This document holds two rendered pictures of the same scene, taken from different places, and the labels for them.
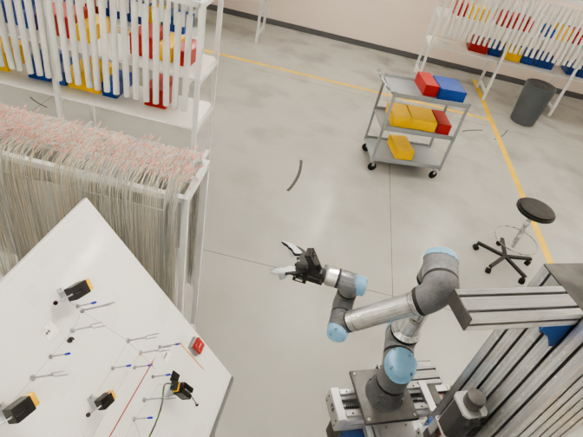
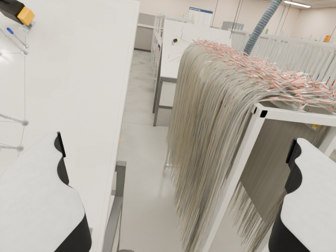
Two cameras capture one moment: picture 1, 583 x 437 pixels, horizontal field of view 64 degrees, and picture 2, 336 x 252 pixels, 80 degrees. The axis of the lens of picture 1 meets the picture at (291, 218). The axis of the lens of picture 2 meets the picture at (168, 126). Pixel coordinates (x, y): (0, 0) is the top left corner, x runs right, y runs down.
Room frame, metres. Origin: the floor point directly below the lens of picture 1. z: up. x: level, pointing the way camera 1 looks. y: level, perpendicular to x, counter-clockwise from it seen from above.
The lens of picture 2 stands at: (1.23, -0.08, 1.64)
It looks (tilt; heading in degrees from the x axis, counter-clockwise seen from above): 27 degrees down; 79
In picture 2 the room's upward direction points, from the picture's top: 11 degrees clockwise
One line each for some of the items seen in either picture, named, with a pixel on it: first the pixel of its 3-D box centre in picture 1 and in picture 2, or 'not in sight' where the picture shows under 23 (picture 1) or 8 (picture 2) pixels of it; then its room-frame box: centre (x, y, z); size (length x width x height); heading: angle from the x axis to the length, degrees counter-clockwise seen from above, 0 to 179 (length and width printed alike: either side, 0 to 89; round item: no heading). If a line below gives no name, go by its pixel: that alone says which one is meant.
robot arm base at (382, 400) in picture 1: (387, 387); not in sight; (1.06, -0.52, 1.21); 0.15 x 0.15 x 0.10
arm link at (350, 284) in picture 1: (350, 283); not in sight; (1.22, -0.27, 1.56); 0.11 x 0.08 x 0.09; 84
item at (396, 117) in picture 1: (407, 123); not in sight; (4.95, -1.03, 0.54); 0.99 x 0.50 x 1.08; 101
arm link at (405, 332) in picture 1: (418, 308); not in sight; (1.20, -0.53, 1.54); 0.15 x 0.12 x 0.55; 174
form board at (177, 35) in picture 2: not in sight; (192, 78); (2.14, 3.33, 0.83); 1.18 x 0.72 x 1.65; 0
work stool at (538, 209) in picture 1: (520, 238); not in sight; (3.53, -2.10, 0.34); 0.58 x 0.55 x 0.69; 120
